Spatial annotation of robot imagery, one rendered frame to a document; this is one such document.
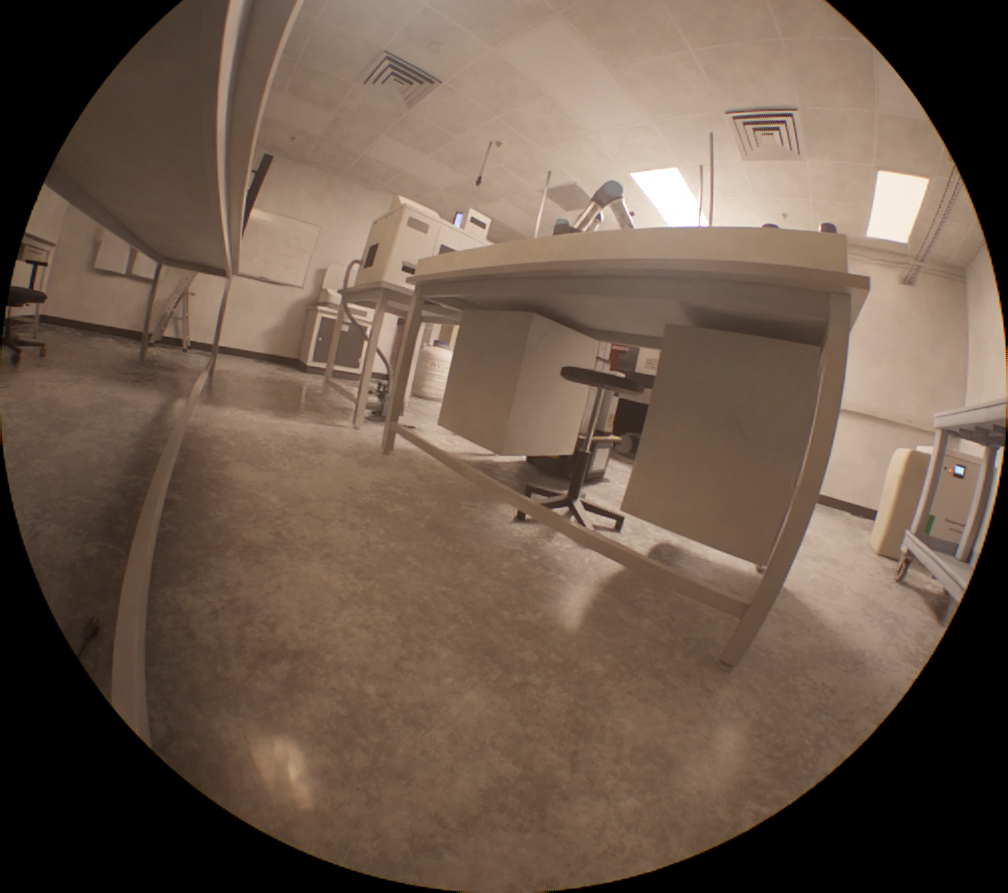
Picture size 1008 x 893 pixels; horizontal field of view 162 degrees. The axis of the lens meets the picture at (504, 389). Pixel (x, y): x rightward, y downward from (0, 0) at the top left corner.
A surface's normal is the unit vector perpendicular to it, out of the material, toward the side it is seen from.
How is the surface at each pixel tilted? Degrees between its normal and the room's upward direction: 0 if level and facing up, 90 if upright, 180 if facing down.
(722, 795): 0
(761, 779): 0
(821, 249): 90
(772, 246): 90
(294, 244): 90
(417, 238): 90
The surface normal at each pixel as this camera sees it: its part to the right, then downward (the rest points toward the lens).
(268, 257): 0.67, 0.19
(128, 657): 0.22, -0.97
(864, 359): -0.71, -0.12
